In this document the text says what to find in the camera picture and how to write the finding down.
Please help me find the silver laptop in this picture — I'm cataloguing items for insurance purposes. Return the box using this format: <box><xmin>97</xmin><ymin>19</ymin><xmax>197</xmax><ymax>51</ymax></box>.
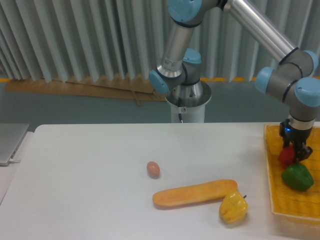
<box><xmin>0</xmin><ymin>123</ymin><xmax>29</xmax><ymax>167</ymax></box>

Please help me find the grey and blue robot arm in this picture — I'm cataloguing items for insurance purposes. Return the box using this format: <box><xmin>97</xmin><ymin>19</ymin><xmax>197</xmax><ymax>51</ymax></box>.
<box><xmin>148</xmin><ymin>0</ymin><xmax>320</xmax><ymax>162</ymax></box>

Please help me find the black cable on pedestal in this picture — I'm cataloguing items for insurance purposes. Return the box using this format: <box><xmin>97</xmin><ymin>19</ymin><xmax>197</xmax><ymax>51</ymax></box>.
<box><xmin>177</xmin><ymin>97</ymin><xmax>185</xmax><ymax>124</ymax></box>

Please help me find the yellow bell pepper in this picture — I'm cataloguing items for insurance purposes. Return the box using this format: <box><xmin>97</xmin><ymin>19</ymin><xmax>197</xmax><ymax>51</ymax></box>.
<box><xmin>218</xmin><ymin>190</ymin><xmax>248</xmax><ymax>224</ymax></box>

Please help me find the green bell pepper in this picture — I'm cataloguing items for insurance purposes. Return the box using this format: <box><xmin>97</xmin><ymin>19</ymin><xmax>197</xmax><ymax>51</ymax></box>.
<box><xmin>281</xmin><ymin>163</ymin><xmax>314</xmax><ymax>192</ymax></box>

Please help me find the yellow woven basket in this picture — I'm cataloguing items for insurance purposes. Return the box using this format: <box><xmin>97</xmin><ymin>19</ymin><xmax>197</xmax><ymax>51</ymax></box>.
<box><xmin>264</xmin><ymin>124</ymin><xmax>320</xmax><ymax>225</ymax></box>

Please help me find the brown cardboard sheet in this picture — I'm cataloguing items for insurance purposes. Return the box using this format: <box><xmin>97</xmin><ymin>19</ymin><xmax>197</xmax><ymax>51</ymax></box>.
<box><xmin>5</xmin><ymin>73</ymin><xmax>166</xmax><ymax>106</ymax></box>

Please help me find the long bread baguette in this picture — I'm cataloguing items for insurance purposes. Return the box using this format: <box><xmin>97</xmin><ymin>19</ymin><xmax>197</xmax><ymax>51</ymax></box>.
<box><xmin>152</xmin><ymin>179</ymin><xmax>238</xmax><ymax>209</ymax></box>

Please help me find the red bell pepper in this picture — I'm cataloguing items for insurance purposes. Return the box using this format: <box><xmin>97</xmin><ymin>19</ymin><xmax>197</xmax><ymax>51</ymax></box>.
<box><xmin>278</xmin><ymin>145</ymin><xmax>295</xmax><ymax>168</ymax></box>

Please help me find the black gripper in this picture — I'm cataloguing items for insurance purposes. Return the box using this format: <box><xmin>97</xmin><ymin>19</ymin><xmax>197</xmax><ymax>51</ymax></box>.
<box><xmin>279</xmin><ymin>118</ymin><xmax>313</xmax><ymax>163</ymax></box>

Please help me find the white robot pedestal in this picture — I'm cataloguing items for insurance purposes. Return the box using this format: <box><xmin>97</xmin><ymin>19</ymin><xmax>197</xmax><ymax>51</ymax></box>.
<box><xmin>165</xmin><ymin>81</ymin><xmax>212</xmax><ymax>123</ymax></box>

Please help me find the brown egg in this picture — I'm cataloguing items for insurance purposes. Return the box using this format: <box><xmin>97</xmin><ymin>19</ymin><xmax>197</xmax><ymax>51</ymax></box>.
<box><xmin>146</xmin><ymin>161</ymin><xmax>160</xmax><ymax>179</ymax></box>

